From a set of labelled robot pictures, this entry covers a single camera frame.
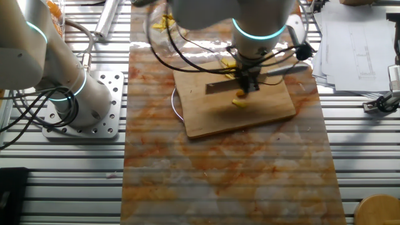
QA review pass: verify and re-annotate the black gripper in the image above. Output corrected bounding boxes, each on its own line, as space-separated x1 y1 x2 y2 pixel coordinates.
236 62 262 93

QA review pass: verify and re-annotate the steel kitchen knife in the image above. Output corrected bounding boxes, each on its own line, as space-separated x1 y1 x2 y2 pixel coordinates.
205 64 310 95

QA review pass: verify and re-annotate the wooden cutting board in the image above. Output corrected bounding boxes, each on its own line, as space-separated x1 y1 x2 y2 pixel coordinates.
171 50 297 139

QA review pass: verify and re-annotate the orange marble pattern mat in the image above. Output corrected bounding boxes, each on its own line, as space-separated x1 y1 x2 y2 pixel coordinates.
120 0 348 225

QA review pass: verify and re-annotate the plastic bag of potato pieces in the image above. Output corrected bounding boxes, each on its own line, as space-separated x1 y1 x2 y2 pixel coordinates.
142 2 194 54

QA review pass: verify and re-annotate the white paper sheet stack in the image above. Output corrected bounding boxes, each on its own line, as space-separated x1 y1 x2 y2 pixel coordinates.
311 1 399 94

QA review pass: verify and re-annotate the grey green cloth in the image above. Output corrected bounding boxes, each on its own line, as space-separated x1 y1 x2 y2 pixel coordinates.
130 0 157 8

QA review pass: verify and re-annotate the metal robot mounting plate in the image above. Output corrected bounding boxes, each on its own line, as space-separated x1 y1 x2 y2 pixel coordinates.
42 70 125 139

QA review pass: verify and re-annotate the white plastic wrap roll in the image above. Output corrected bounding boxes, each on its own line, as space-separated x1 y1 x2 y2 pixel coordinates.
94 0 121 40

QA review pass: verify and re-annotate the wooden round base stand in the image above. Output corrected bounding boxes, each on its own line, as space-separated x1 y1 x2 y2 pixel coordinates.
354 194 400 225

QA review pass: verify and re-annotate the orange fruit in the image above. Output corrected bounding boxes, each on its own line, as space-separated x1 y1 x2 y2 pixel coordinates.
52 18 66 37
46 1 63 19

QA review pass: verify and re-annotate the clear plastic fruit container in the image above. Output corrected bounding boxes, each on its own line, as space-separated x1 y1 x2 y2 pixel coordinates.
46 0 66 38

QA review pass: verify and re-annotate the black plastic case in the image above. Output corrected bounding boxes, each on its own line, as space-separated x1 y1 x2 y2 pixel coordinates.
0 167 29 225

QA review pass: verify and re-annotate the thick black cable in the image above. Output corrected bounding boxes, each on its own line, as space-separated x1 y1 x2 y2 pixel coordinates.
146 2 243 76

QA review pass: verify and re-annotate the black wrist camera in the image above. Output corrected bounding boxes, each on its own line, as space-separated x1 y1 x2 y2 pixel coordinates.
295 43 315 62

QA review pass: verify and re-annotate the black camera cable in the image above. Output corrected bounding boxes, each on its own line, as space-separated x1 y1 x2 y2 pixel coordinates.
164 18 313 74

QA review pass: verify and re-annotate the grey camera mounting bracket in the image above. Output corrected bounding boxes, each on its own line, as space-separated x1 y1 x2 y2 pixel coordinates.
286 14 309 44

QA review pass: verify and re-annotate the grey camera on clamp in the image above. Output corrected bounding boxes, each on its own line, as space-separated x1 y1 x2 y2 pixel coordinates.
362 64 400 114

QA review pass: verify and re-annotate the grey robot hose cable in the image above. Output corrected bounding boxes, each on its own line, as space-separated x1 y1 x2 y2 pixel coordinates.
64 18 94 74

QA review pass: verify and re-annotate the looped black cable bundle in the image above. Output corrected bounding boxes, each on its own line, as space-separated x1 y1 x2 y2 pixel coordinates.
0 86 79 151

